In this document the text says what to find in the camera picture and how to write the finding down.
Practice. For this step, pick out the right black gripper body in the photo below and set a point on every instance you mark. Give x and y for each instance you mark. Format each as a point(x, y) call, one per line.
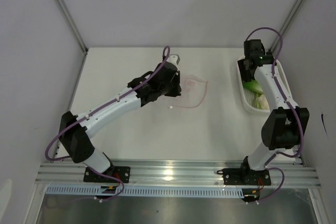
point(241, 64)

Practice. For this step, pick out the white slotted cable duct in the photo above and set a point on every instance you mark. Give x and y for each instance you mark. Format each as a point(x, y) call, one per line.
point(148, 191)

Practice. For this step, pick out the white plastic basket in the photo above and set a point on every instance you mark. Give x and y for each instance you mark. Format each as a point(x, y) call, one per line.
point(253, 100)

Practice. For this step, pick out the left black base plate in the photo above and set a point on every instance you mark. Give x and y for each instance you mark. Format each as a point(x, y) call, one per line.
point(122, 173)

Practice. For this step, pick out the right aluminium frame post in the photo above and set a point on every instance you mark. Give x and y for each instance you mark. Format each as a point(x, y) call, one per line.
point(290, 16)

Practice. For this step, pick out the aluminium frame post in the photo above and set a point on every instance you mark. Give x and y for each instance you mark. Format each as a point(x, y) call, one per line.
point(62, 7)
point(290, 16)

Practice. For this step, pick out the white toy cauliflower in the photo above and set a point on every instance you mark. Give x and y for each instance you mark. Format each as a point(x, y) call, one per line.
point(261, 102)

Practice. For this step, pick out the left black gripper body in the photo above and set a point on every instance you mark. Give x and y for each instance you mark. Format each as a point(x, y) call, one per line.
point(171, 89)

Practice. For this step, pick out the clear pink-dotted zip bag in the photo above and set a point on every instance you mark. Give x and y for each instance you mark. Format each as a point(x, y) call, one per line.
point(193, 93)

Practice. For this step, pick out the aluminium mounting rail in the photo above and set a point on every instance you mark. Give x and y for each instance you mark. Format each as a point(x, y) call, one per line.
point(179, 173)

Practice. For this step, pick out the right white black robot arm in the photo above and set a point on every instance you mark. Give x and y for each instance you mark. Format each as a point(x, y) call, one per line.
point(283, 130)

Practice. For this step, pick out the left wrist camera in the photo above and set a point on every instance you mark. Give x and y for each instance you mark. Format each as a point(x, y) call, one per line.
point(174, 59)

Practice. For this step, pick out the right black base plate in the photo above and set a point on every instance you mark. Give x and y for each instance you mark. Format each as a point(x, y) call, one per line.
point(237, 176)

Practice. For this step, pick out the green toy cabbage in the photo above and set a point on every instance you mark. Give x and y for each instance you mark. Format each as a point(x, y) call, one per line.
point(253, 86)

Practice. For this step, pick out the left aluminium frame post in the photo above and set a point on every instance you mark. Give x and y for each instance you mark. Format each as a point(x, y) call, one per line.
point(62, 7)

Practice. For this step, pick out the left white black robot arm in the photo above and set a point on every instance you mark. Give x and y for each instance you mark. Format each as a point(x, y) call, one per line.
point(78, 130)

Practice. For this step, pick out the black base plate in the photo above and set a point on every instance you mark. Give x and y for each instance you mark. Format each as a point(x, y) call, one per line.
point(122, 173)
point(237, 176)

